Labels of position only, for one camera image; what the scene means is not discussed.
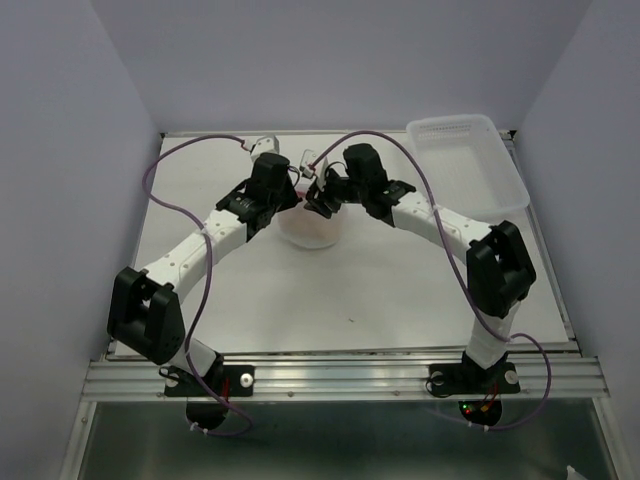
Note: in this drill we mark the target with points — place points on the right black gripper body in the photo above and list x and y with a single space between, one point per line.
333 191

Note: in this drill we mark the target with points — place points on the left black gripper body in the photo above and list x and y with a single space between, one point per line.
285 198

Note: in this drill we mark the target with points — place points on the white mesh laundry bag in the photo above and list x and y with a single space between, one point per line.
307 229

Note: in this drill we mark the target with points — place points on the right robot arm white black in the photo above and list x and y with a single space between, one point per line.
491 262

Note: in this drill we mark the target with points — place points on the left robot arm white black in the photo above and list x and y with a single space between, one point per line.
145 312

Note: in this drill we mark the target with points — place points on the white plastic basket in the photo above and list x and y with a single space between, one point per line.
468 165

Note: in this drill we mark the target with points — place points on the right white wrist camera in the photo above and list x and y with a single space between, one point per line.
313 166

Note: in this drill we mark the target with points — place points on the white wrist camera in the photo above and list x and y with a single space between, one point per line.
313 166
268 144

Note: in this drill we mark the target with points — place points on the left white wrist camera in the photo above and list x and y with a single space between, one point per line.
268 144

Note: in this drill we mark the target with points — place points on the aluminium frame rail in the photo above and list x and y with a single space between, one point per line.
385 375

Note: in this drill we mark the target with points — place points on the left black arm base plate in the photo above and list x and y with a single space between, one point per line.
226 380

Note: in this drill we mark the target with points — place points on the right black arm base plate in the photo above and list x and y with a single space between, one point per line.
468 379

